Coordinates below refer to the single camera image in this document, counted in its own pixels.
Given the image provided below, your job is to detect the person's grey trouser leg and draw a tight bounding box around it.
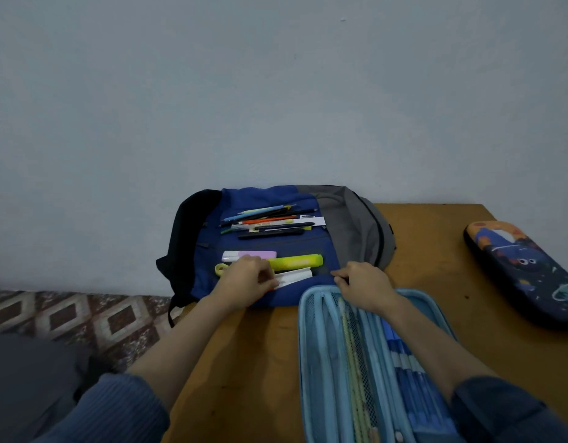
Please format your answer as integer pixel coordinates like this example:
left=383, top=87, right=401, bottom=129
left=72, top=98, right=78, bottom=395
left=0, top=331, right=113, bottom=443

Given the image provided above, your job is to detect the person's right forearm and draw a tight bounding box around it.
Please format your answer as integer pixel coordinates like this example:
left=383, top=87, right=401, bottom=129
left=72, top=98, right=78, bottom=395
left=378, top=295, right=568, bottom=443

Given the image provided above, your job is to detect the yellow highlighter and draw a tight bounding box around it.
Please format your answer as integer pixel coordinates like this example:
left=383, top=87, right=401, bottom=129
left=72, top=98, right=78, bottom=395
left=268, top=254, right=324, bottom=273

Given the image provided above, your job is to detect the person's left forearm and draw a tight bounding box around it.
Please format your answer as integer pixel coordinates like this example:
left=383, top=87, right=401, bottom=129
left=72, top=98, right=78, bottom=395
left=32, top=293, right=240, bottom=443

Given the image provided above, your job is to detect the person's left hand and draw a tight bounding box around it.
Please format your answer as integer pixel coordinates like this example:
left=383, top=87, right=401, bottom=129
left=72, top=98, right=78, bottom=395
left=210, top=255, right=280, bottom=312

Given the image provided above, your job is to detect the green dotted pencil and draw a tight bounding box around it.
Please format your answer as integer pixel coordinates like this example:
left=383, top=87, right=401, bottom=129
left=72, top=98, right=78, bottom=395
left=338, top=298, right=376, bottom=443

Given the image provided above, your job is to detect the row of blue pens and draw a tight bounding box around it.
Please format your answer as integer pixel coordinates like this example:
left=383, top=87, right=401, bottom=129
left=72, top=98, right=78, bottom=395
left=381, top=318, right=456, bottom=443

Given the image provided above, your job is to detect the light blue open pencil case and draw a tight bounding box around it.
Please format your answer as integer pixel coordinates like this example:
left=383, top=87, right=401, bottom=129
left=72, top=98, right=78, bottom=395
left=297, top=284, right=465, bottom=443

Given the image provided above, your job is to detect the person's right hand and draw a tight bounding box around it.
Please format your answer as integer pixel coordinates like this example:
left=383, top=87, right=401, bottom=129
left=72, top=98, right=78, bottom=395
left=331, top=261, right=401, bottom=316

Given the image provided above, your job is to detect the purple and white highlighter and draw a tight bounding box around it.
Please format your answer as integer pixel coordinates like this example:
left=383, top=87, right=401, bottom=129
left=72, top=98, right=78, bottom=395
left=221, top=250, right=277, bottom=263

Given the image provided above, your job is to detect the pile of pens and pencils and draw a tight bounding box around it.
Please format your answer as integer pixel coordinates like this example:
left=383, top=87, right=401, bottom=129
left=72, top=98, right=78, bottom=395
left=220, top=204, right=320, bottom=240

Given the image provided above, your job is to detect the blue grey black backpack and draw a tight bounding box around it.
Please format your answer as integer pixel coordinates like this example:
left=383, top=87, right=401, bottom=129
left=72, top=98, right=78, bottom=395
left=156, top=185, right=397, bottom=328

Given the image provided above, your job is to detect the dark blue cartoon pencil case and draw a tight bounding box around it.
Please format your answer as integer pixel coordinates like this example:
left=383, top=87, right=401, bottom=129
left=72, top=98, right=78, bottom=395
left=463, top=220, right=568, bottom=331

